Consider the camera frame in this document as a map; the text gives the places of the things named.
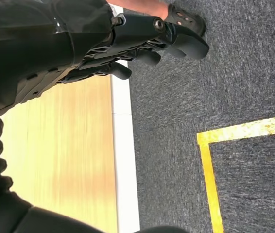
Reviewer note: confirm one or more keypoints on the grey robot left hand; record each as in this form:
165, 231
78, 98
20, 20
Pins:
42, 41

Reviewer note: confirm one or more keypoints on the person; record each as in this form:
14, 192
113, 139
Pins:
149, 6

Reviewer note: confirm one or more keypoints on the yellow floor tape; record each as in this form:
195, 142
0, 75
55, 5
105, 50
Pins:
208, 167

